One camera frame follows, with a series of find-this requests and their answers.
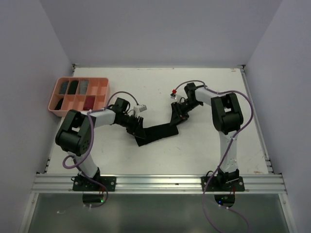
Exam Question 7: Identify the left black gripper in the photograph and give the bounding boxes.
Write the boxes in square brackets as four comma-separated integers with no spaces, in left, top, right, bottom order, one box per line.
[117,114,145,139]

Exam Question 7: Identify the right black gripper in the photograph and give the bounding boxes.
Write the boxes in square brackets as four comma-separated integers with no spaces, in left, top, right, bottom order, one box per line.
[170,99,203,126]

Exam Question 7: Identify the pink divided organizer tray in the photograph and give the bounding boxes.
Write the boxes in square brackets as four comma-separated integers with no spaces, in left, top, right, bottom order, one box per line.
[48,77,110,117]

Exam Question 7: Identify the grey striped underwear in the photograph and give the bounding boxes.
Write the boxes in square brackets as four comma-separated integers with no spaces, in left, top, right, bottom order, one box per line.
[59,81,69,95]
[79,80,89,95]

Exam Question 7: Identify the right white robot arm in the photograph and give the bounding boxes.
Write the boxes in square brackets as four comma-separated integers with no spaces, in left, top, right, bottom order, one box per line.
[170,83,243,191]

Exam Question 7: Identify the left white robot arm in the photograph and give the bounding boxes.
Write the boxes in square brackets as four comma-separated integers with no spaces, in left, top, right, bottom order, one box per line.
[55,98,146,191]

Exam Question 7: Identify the dark red rolled underwear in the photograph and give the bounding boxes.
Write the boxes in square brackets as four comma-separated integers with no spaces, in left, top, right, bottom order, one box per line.
[83,96,95,111]

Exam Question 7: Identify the grey striped rolled underwear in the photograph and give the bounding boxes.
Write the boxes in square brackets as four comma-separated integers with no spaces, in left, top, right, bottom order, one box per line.
[59,81,69,95]

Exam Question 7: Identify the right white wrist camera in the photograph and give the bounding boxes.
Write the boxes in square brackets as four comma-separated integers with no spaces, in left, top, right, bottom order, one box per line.
[170,89,177,100]

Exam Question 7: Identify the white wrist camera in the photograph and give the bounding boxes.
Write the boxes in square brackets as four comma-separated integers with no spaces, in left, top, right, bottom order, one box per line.
[133,104,147,114]
[170,89,177,100]

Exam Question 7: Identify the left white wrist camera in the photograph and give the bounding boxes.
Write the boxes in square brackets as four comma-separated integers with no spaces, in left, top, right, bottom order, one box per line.
[133,104,147,114]

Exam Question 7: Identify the aluminium mounting rail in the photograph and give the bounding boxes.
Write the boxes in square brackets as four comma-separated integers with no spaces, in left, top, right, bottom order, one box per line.
[31,174,287,194]

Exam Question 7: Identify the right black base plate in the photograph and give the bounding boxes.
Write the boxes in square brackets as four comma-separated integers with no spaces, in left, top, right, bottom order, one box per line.
[206,169,245,192]

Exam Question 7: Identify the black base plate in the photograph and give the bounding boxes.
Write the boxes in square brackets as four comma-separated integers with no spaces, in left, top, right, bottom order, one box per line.
[206,169,245,192]
[71,175,117,192]

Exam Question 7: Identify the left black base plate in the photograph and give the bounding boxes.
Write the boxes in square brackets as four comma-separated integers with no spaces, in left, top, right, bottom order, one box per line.
[71,175,117,192]

